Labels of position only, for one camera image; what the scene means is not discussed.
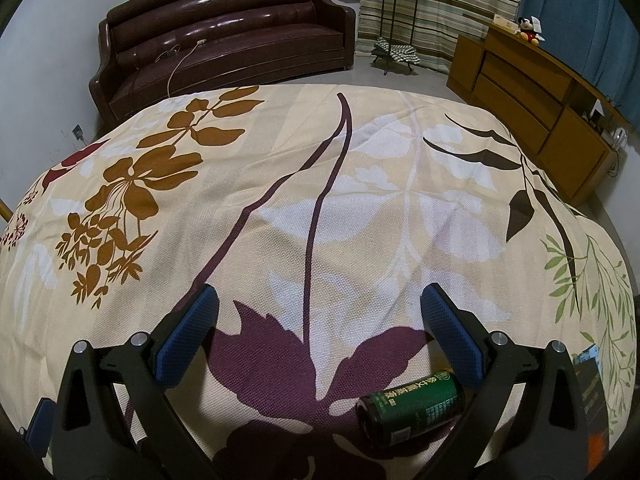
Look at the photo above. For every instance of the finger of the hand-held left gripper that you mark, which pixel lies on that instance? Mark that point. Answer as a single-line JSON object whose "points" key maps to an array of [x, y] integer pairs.
{"points": [[42, 425]]}

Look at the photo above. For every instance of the white card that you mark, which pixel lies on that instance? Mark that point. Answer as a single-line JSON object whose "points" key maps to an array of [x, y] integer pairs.
{"points": [[536, 23]]}

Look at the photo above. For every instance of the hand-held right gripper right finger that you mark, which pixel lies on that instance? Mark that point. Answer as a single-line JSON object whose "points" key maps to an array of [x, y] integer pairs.
{"points": [[450, 330]]}

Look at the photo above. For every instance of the dark green bottle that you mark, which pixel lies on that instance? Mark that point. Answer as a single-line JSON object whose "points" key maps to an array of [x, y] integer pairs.
{"points": [[415, 407]]}

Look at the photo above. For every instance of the black metal plant stand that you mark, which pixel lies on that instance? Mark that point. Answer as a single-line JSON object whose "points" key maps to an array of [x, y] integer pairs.
{"points": [[384, 10]]}

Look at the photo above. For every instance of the wall socket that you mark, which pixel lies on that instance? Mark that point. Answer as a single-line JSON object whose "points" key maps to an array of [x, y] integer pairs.
{"points": [[79, 132]]}

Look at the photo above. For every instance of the wooden cabinet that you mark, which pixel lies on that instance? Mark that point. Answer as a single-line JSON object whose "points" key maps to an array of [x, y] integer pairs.
{"points": [[520, 95]]}

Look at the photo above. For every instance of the checked cloth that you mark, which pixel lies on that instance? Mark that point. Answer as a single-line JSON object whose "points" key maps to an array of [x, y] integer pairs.
{"points": [[395, 50]]}

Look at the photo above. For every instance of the tissue box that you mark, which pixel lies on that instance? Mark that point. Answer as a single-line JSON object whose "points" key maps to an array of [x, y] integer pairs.
{"points": [[505, 25]]}

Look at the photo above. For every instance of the striped curtain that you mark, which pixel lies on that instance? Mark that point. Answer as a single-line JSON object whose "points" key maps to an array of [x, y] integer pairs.
{"points": [[440, 10]]}

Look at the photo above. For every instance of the blue curtain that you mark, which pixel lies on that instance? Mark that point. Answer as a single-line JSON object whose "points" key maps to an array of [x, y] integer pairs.
{"points": [[585, 10]]}

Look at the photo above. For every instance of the white router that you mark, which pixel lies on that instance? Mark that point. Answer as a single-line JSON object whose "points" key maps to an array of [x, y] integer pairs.
{"points": [[620, 138]]}

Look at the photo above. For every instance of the dark printed packet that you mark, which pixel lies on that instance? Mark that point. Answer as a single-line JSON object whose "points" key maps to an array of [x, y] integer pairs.
{"points": [[595, 400]]}

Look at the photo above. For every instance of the brown leather sofa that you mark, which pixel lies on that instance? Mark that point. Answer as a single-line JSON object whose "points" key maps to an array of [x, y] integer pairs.
{"points": [[225, 45]]}

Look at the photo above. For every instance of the floral bed blanket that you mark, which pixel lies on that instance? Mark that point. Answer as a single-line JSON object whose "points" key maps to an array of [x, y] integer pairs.
{"points": [[320, 185]]}

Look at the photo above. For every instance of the mouse plush toy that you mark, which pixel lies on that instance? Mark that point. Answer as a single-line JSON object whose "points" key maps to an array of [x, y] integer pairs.
{"points": [[527, 30]]}

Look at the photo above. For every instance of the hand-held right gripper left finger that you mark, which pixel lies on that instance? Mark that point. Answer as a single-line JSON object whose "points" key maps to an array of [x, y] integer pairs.
{"points": [[185, 335]]}

